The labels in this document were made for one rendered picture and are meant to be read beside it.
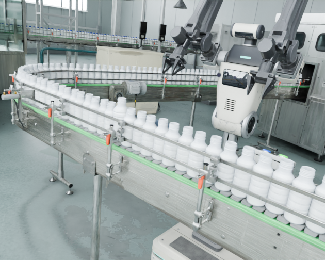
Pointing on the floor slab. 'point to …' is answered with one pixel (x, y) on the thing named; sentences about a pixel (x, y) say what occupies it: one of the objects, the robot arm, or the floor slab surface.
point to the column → (116, 17)
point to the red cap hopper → (53, 25)
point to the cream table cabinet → (118, 53)
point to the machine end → (309, 55)
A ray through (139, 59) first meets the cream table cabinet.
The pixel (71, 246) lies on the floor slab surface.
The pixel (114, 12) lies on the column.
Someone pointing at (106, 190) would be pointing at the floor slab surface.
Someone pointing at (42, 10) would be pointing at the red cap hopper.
